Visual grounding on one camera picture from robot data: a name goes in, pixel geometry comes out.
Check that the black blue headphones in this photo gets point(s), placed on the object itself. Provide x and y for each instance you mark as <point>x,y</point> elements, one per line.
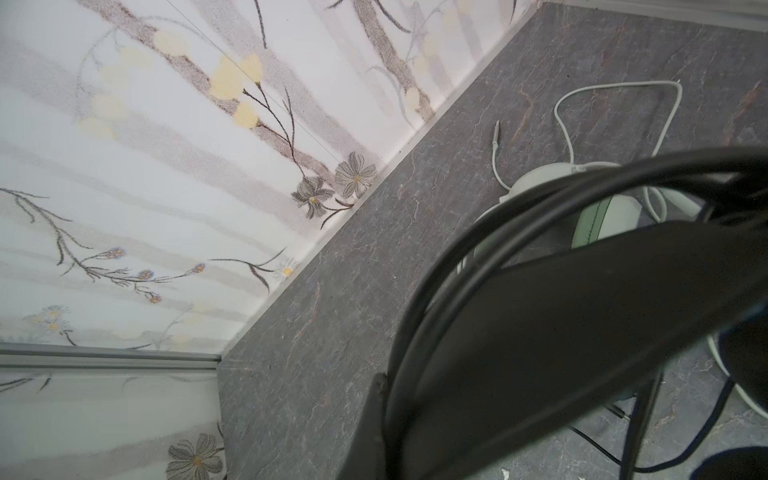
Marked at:
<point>490,356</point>

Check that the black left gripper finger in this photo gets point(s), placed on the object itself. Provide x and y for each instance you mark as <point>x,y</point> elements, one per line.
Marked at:
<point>366,458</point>

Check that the mint green headphones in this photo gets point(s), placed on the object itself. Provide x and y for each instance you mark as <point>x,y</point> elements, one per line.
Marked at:
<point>608,217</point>

